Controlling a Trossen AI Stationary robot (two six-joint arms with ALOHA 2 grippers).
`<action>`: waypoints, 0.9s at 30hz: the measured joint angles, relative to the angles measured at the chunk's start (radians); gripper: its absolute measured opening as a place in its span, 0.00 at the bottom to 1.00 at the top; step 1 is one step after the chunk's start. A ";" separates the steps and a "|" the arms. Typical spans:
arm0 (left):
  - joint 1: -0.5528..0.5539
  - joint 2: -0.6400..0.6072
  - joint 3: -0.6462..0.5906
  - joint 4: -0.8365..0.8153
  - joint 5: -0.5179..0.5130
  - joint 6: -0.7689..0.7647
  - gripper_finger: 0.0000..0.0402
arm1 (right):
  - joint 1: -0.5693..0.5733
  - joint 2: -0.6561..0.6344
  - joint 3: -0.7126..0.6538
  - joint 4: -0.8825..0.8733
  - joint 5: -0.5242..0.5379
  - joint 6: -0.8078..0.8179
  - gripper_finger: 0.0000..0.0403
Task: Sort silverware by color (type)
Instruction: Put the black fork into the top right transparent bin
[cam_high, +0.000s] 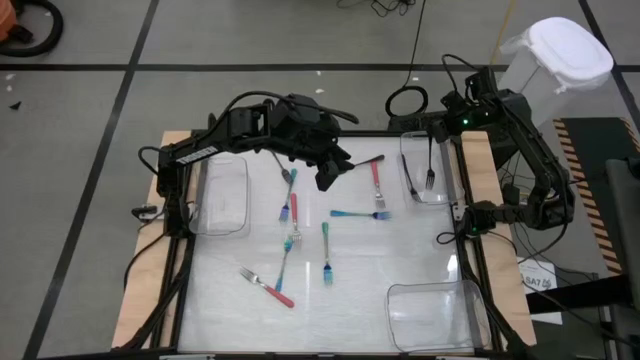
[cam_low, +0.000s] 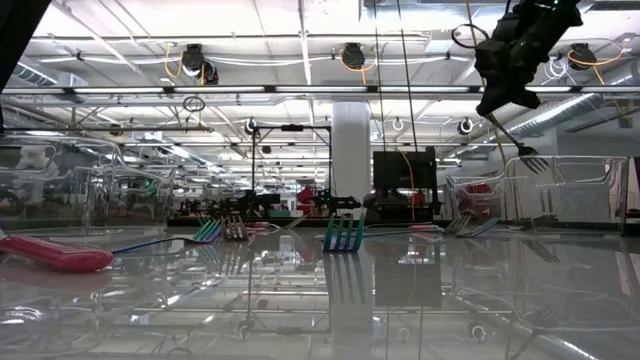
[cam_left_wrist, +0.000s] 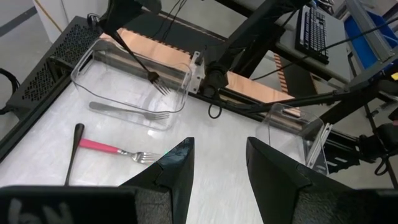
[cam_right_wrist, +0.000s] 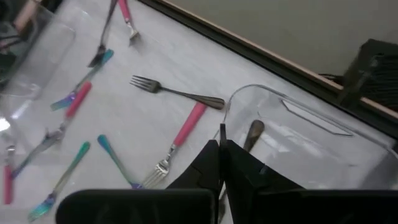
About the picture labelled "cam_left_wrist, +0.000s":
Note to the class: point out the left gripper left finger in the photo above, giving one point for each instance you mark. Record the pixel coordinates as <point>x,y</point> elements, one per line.
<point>174,174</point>

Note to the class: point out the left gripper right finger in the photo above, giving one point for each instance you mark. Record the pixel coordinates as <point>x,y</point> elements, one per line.
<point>267,177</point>

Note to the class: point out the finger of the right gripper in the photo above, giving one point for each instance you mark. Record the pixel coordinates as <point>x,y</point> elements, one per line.
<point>112,17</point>
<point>130,12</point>

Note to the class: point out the clear plastic bin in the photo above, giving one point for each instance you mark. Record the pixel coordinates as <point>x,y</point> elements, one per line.
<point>130,93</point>
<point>289,133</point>

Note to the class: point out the wooden table board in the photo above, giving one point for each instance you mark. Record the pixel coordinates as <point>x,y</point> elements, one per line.
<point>161,53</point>

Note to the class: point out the black hazard striped mat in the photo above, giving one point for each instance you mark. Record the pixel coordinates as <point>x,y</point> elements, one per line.
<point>192,35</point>

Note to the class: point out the black perforated case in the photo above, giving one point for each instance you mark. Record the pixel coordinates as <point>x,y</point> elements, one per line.
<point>46,71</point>

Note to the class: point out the black keyboard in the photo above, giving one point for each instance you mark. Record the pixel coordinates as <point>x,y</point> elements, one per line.
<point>312,34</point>

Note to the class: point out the grey desk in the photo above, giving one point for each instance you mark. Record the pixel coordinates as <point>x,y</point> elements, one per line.
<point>337,37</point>

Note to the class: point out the blue storage bins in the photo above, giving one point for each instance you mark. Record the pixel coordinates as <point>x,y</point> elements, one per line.
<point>360,43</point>

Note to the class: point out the grey metal bracket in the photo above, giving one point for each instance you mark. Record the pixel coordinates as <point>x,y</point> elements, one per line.
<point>196,71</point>

